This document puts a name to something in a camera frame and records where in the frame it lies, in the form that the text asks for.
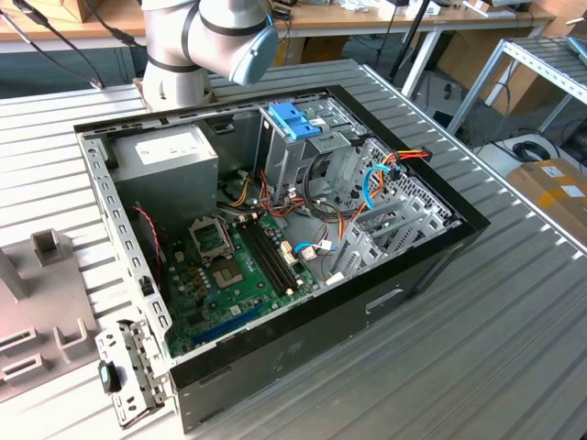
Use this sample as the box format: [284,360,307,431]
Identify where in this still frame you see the orange red power wire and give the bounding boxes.
[383,145,435,170]

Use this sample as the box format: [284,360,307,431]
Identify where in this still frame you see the silver disk bay cage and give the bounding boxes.
[327,137,463,289]

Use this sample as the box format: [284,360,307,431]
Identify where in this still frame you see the white board connector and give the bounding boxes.
[279,241,300,270]

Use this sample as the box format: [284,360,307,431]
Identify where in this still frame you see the black RAM slot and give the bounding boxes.
[237,220,294,298]
[249,215,305,290]

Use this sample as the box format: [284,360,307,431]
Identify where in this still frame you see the black case fan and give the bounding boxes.
[307,148,352,205]

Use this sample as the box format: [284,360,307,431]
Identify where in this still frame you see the silver optical drive cage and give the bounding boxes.
[254,98,368,210]

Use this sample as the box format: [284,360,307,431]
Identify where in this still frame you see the CPU socket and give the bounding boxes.
[210,258,252,292]

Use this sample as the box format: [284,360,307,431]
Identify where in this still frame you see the green motherboard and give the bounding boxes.
[162,213,322,358]

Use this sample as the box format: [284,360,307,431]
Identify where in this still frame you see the blue plastic drive latch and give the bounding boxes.
[268,102,325,143]

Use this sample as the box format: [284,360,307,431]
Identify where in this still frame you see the blue expansion slot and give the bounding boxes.
[190,300,267,348]

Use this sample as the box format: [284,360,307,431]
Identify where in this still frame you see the black open PC case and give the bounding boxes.
[72,84,492,435]

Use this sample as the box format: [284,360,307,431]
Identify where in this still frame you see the grey power supply unit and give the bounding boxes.
[107,123,220,235]

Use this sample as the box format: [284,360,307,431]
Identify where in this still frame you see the brown cardboard box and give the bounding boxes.
[300,36,346,64]

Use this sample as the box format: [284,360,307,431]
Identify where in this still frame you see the long wooden desk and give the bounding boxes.
[0,0,559,100]

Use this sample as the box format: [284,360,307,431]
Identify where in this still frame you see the black tripod pole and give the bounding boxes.
[388,0,435,82]

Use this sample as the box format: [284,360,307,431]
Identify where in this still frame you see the large brown carton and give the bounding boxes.
[433,27,568,116]

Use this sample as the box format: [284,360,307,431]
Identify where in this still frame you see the grey parts rack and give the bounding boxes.
[0,227,101,405]

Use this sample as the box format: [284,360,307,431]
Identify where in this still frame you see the cardboard box with labels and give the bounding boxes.
[505,158,587,240]

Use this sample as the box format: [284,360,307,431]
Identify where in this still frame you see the metal slat shelf rack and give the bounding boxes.
[447,35,587,138]

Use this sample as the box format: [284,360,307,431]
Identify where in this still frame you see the wooden crate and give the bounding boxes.
[59,0,107,24]

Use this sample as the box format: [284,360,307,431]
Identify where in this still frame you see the red orange wire bundle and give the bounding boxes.
[257,168,352,242]

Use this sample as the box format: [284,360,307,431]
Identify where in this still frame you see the blue wire with white plug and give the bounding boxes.
[292,239,339,260]

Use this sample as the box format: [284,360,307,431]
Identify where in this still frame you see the yellow black wire bundle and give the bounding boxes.
[218,176,254,208]

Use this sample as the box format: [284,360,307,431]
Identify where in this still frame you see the long blue data wire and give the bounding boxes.
[361,164,396,212]

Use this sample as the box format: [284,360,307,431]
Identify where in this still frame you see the metal socket cover frame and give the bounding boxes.
[187,216,237,266]

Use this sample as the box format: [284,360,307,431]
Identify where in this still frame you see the red black fan wire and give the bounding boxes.
[131,204,165,268]

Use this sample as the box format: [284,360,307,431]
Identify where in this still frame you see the silver slot retainer bracket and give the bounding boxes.
[94,318,179,431]

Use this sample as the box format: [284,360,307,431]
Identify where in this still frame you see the black coiled cable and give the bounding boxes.
[512,139,559,165]

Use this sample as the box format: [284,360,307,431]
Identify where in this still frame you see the black camera cable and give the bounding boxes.
[12,0,103,89]
[83,0,141,49]

